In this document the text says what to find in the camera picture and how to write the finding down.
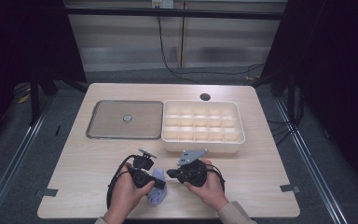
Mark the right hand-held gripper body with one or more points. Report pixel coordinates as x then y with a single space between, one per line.
194 174

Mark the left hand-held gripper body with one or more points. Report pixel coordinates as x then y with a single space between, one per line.
141 177

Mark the lavender sock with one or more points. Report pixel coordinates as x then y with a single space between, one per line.
157 196

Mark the white divided storage box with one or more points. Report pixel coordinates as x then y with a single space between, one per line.
202 124

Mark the person's right hand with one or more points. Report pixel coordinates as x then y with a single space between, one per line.
209 193

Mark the person's left hand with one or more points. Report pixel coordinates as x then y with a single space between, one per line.
124 196

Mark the clear brownish box lid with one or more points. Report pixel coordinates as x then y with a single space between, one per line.
126 119

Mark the small black floor strip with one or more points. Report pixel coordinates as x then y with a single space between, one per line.
57 130

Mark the grey tape strip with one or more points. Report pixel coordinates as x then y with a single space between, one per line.
289 188
46 193

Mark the black metal stand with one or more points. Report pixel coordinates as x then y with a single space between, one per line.
34 99

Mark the yellow floor object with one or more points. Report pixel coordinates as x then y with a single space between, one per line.
24 98

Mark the black horizontal bar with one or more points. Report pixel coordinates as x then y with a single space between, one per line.
174 13

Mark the black curtain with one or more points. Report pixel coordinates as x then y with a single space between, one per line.
335 77
21 40

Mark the metal floor rail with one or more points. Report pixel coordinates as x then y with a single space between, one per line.
307 161
15 161

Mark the white wall socket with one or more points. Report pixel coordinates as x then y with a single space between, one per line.
163 3

